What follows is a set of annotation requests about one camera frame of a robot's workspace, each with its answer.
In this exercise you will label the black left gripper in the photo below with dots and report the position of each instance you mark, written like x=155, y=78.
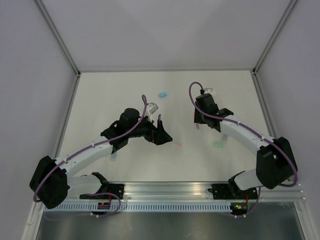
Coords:
x=158, y=135

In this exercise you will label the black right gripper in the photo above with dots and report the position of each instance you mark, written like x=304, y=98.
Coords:
x=197, y=118

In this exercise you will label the green highlighter pen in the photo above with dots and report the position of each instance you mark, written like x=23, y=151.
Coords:
x=224, y=137

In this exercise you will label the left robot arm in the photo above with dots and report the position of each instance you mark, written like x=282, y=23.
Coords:
x=54, y=180

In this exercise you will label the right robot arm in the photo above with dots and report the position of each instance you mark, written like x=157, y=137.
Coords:
x=275, y=162

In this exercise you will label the blue highlighter pen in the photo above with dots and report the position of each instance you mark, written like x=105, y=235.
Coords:
x=113, y=157

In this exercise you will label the light blue highlighter cap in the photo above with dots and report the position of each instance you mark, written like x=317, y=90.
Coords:
x=162, y=94

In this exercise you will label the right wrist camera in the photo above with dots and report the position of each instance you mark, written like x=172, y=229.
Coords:
x=210, y=91

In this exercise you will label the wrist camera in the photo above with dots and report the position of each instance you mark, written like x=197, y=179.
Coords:
x=210, y=91
x=150, y=110

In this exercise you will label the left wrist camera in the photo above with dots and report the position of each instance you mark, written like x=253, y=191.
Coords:
x=150, y=110

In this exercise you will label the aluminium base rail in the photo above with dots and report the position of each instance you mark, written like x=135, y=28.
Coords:
x=197, y=191

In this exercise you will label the white slotted cable duct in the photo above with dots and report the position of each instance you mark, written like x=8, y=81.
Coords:
x=148, y=207

